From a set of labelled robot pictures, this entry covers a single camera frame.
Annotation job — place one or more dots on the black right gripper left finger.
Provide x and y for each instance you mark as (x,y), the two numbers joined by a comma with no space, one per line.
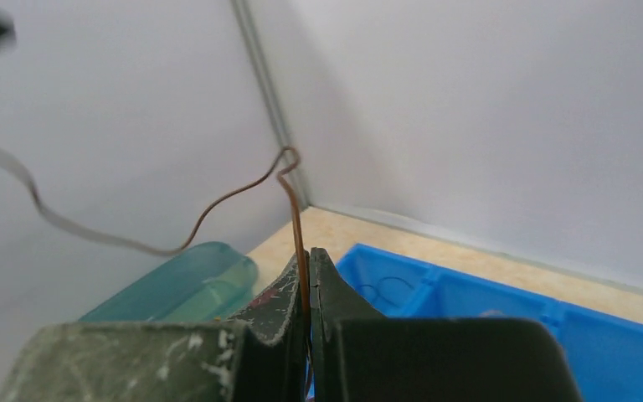
(258,354)

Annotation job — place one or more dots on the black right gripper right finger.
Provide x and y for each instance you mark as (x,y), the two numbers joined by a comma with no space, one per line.
(358,354)

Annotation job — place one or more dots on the teal translucent plastic basin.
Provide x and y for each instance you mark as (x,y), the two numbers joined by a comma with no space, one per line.
(210,280)

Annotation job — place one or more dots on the blue plastic divided bin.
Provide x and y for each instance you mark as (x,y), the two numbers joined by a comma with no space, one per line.
(604,353)

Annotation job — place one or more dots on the aluminium frame post left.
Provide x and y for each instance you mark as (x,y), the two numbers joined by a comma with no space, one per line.
(258,61)

